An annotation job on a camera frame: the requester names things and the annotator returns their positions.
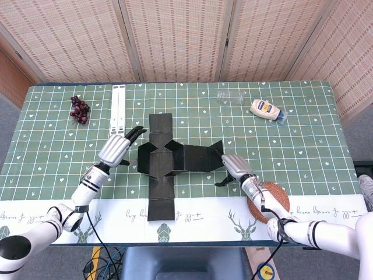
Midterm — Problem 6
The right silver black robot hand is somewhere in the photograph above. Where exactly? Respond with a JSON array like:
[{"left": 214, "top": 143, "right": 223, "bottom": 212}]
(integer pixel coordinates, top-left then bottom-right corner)
[{"left": 214, "top": 153, "right": 254, "bottom": 187}]

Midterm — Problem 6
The grey shoe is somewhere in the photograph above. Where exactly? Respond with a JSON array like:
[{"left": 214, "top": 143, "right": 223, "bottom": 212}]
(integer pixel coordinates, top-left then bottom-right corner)
[{"left": 357, "top": 174, "right": 373, "bottom": 211}]

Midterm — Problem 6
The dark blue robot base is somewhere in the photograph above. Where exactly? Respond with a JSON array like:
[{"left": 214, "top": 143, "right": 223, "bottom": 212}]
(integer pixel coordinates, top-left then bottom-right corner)
[{"left": 121, "top": 247, "right": 247, "bottom": 280}]

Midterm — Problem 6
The mayonnaise squeeze bottle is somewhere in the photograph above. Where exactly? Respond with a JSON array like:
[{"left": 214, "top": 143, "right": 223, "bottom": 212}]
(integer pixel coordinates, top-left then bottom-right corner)
[{"left": 249, "top": 98, "right": 288, "bottom": 126}]

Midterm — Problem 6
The brown wooden door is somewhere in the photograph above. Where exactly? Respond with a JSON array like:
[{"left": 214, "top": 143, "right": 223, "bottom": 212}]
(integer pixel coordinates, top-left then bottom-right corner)
[{"left": 0, "top": 49, "right": 34, "bottom": 102}]

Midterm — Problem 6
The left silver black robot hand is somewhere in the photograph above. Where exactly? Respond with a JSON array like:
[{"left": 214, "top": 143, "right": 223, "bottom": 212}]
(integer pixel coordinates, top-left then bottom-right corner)
[{"left": 97, "top": 125, "right": 148, "bottom": 169}]

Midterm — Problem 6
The bamboo folding screen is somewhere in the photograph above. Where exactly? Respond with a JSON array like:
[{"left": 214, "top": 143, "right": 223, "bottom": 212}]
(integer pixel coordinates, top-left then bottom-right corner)
[{"left": 0, "top": 0, "right": 373, "bottom": 119}]

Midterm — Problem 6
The dark red grape bunch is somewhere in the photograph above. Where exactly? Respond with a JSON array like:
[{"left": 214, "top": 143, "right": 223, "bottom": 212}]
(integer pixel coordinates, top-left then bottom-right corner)
[{"left": 69, "top": 95, "right": 91, "bottom": 126}]

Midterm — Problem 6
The white folding stand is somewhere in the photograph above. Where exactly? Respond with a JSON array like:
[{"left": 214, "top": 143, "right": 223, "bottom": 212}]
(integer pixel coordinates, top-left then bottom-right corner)
[{"left": 109, "top": 84, "right": 126, "bottom": 138}]

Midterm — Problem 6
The black floor object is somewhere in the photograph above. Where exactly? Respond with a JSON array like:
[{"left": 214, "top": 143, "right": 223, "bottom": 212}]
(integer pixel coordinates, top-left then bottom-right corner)
[{"left": 354, "top": 160, "right": 373, "bottom": 176}]

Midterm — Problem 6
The wooden board with yellow disc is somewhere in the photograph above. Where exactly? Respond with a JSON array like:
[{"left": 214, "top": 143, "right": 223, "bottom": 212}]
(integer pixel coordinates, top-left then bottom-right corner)
[{"left": 246, "top": 247, "right": 280, "bottom": 280}]

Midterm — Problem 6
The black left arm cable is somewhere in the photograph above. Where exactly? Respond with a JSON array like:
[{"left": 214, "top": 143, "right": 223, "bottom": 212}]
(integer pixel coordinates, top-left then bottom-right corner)
[{"left": 74, "top": 205, "right": 114, "bottom": 263}]

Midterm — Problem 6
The round woven rattan coaster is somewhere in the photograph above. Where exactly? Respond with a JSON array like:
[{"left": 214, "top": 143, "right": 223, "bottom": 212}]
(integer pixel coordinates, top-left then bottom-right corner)
[{"left": 247, "top": 181, "right": 291, "bottom": 224}]

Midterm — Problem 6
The blue floor cable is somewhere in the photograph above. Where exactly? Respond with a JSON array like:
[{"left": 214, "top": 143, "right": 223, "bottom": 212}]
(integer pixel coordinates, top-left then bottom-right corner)
[{"left": 104, "top": 247, "right": 125, "bottom": 280}]

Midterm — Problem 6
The clear plastic container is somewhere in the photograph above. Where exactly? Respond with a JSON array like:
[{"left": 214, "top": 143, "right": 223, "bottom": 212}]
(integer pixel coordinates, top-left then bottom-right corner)
[{"left": 216, "top": 89, "right": 245, "bottom": 106}]

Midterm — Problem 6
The black cardboard box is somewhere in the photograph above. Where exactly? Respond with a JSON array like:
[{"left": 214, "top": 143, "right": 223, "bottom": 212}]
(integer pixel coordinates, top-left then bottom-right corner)
[{"left": 136, "top": 113, "right": 224, "bottom": 222}]

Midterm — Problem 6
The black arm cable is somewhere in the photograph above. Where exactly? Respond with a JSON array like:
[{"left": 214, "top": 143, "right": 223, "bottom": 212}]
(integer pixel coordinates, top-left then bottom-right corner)
[
  {"left": 74, "top": 205, "right": 114, "bottom": 263},
  {"left": 255, "top": 198, "right": 286, "bottom": 280}
]

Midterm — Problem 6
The black floor cable tangle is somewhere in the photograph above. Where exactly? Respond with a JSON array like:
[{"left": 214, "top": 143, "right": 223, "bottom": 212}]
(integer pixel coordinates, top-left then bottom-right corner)
[{"left": 83, "top": 247, "right": 125, "bottom": 280}]

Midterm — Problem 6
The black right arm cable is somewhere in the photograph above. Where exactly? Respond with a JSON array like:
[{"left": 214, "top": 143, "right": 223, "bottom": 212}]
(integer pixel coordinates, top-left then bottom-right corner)
[{"left": 255, "top": 198, "right": 286, "bottom": 280}]

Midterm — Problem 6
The green white checked tablecloth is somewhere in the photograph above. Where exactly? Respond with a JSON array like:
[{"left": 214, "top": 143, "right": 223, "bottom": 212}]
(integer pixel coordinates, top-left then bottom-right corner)
[{"left": 0, "top": 80, "right": 368, "bottom": 245}]

